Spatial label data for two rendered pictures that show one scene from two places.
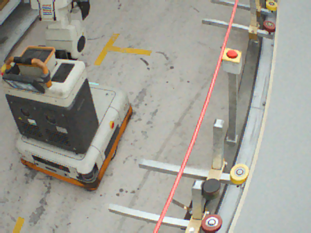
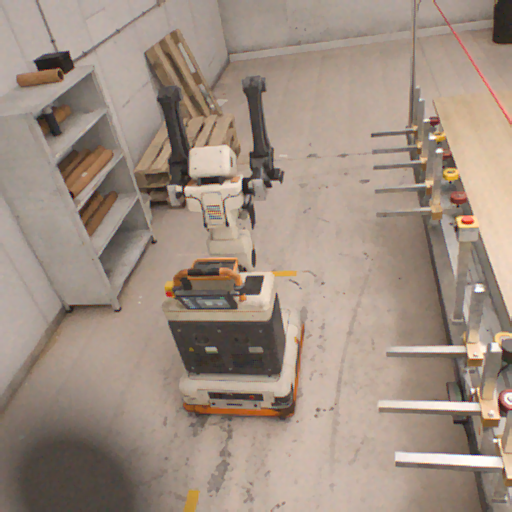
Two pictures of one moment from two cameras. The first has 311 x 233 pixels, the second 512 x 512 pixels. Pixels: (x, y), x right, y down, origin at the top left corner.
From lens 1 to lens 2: 0.71 m
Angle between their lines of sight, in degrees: 14
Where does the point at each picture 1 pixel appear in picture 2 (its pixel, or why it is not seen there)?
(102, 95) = not seen: hidden behind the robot
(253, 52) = (437, 235)
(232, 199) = not seen: hidden behind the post
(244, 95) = (446, 277)
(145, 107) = (311, 323)
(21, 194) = (189, 453)
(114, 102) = (292, 319)
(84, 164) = (282, 385)
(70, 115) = (270, 329)
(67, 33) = (240, 244)
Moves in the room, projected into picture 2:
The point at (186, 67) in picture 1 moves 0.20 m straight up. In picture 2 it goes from (337, 280) to (335, 258)
